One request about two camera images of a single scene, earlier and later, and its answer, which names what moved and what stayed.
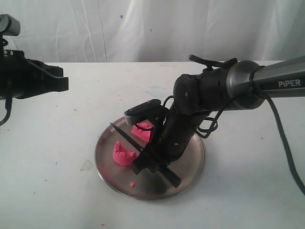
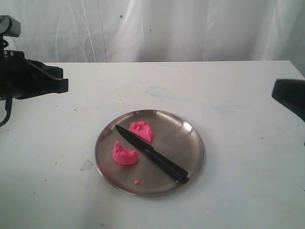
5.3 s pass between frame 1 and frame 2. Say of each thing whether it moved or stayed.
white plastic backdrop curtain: stayed
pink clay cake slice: stayed
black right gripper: moved
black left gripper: stayed
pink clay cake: stayed
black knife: moved
